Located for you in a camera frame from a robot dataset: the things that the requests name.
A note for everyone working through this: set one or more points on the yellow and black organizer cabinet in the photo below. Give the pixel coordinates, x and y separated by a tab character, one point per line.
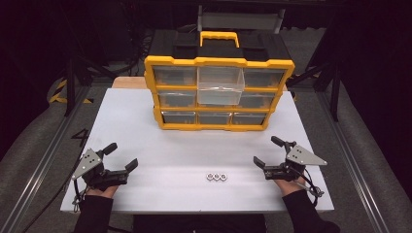
220	60

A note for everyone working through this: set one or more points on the yellow and black floor tape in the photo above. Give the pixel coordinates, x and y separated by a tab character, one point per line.
60	93

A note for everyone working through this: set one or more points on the grey metal frame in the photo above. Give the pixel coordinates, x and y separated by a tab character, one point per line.
239	19

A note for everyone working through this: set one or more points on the person's right hand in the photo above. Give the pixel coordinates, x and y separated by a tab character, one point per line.
290	186

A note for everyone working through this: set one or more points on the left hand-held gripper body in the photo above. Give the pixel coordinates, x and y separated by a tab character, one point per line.
89	163

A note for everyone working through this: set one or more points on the black metal stand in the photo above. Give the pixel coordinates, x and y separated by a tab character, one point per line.
69	84
333	87

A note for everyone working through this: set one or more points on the person's left hand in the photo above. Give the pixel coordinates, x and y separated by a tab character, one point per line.
103	192

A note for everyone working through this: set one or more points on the set of closed clear drawers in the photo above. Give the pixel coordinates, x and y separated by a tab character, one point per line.
176	76

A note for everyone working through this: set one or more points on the clear plastic pulled-out drawer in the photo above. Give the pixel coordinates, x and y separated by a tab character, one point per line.
220	92

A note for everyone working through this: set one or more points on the silver hex nut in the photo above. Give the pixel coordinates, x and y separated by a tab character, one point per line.
223	176
209	176
216	176

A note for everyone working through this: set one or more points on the wooden board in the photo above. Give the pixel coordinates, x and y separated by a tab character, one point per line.
129	82

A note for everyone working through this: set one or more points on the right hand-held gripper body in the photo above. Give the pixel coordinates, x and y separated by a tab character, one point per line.
302	156

